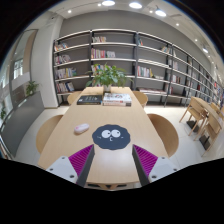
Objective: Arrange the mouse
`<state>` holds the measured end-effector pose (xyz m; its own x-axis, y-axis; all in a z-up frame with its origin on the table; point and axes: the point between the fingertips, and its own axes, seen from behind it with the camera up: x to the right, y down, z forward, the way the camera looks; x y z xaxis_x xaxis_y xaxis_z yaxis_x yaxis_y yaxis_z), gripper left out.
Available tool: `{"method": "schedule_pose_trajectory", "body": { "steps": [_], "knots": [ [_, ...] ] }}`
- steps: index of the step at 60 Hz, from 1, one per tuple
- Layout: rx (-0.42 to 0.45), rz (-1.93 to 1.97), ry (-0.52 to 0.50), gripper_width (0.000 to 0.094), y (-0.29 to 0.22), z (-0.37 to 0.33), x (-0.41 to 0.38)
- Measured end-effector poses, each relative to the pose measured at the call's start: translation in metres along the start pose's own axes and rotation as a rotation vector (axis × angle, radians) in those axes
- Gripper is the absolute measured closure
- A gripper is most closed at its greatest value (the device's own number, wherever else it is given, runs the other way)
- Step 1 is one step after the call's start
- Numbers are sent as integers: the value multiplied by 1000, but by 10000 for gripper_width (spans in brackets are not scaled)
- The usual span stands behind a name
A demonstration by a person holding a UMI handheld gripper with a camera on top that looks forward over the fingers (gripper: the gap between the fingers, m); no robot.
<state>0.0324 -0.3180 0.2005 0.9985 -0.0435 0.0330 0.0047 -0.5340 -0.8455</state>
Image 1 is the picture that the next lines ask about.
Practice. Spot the wooden chair right near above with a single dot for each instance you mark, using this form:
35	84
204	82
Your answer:
167	133

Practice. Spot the wooden chair right far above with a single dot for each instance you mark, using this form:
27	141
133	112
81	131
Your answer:
141	97

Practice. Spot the green potted plant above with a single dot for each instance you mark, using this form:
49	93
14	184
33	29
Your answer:
107	77

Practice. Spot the dark cartoon face mouse pad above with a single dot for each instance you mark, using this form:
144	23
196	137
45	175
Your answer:
111	137

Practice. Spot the large wall bookshelf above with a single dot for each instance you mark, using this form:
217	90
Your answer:
167	74

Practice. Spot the wooden chair by side table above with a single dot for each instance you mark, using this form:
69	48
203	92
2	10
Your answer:
196	110

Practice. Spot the wooden side table right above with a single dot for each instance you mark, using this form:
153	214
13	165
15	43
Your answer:
210	111

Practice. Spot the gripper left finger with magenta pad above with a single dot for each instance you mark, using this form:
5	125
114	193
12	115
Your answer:
74	168

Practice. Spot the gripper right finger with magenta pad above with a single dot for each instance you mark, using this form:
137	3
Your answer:
151	168

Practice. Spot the small plant by window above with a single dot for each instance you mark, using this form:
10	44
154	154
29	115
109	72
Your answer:
31	88

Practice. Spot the wooden chair left near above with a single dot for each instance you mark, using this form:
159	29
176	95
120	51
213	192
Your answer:
45	131

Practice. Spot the stack of white books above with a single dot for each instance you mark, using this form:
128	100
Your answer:
117	99

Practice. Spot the wooden chair left far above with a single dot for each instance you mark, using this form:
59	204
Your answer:
72	97

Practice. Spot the black book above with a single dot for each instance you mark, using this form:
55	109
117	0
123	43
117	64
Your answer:
90	100

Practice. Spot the white computer mouse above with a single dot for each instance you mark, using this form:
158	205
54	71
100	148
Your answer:
81	128

